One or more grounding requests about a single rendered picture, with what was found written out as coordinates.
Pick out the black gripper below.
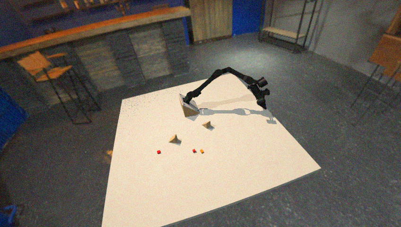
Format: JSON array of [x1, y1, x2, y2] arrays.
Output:
[[253, 90, 267, 109]]

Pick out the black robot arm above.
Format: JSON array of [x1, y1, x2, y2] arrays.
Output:
[[183, 67, 270, 104]]

